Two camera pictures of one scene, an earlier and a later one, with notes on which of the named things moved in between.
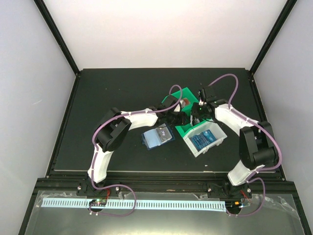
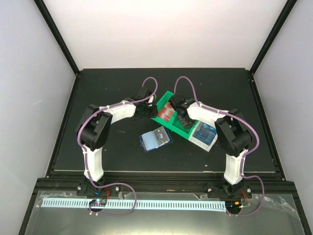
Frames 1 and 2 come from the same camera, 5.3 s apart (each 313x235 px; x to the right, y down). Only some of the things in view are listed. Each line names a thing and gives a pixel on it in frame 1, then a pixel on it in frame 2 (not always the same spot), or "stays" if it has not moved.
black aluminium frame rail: x=162 y=182 stays
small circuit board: x=98 y=202 stays
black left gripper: x=182 y=120 → x=152 y=113
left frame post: x=44 y=10 stays
